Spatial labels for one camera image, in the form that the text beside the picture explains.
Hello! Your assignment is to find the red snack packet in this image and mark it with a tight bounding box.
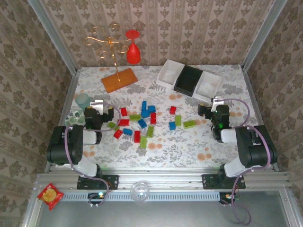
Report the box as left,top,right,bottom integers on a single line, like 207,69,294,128
37,183,64,211

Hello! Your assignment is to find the clear round ball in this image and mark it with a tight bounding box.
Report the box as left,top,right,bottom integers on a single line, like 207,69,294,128
130,181,150,203

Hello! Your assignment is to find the leaf pattern bowl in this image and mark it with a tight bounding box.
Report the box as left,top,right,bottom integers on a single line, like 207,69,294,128
65,109,86,126

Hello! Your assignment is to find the grey metal sheet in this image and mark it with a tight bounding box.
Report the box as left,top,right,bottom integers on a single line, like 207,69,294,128
35,192,293,227

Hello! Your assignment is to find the aluminium side rail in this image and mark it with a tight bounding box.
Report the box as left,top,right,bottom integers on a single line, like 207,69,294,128
45,70,80,173
241,66,280,172

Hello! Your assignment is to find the teal glass cup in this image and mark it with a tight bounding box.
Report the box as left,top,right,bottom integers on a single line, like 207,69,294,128
75,93,92,110

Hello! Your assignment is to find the black controller board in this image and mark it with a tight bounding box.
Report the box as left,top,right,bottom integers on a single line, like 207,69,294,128
88,192,106,205
219,192,240,204

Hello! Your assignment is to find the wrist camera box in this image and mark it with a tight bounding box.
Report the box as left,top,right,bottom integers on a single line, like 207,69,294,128
90,99,104,112
211,96,224,107

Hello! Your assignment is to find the aluminium front frame rail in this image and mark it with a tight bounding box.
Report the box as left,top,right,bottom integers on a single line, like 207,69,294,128
35,168,291,192

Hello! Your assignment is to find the gold wire stand wooden base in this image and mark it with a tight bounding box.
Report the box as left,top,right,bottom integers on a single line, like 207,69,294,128
83,23,139,94

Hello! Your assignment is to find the aluminium frame post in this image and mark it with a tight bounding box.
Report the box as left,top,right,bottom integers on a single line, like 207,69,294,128
27,0,78,74
241,0,288,71

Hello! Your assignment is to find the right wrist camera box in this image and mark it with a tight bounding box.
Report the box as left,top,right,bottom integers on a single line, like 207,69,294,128
211,96,224,107

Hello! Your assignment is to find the black plastic container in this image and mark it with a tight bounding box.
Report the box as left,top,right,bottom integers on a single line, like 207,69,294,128
173,65,204,96

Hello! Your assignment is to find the grey slotted cable duct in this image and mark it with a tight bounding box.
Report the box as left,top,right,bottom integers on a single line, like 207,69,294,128
62,191,221,201

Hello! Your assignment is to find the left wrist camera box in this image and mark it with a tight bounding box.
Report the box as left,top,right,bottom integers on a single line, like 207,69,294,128
90,99,104,112

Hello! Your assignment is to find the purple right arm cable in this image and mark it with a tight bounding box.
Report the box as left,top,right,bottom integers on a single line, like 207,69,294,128
222,98,273,225

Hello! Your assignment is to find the red wine glass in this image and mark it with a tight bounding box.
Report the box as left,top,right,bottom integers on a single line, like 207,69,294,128
125,30,141,65

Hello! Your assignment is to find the white plastic container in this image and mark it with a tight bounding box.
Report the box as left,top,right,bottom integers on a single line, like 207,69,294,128
155,59,186,91
192,70,223,103

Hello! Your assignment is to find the floral print tablecloth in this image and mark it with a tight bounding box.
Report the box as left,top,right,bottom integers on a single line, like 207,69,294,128
56,65,266,170

